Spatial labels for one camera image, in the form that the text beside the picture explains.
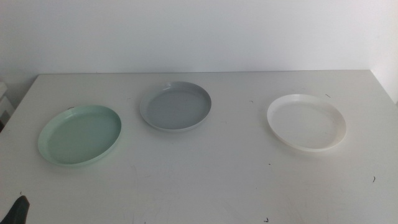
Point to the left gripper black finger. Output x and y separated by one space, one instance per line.
17 211

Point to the pale green shallow bowl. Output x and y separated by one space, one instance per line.
81 137

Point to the grey shallow bowl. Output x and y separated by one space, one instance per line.
175 107

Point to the white shallow bowl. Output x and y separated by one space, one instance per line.
306 124

